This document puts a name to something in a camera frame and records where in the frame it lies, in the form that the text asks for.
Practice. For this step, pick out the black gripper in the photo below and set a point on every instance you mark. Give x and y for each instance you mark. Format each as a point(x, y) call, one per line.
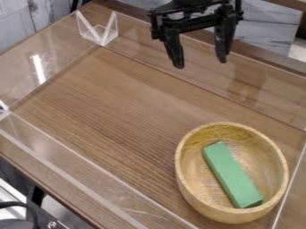
point(182, 16)

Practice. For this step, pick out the green rectangular block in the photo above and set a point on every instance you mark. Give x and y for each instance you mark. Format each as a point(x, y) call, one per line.
point(235, 181)

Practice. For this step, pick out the light brown wooden bowl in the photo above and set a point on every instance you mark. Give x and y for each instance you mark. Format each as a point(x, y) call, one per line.
point(261, 159)

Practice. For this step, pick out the clear acrylic tray enclosure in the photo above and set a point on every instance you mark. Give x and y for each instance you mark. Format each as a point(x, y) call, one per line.
point(98, 107)

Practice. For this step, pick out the black metal table bracket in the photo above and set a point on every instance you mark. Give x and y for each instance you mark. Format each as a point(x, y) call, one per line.
point(46, 220)

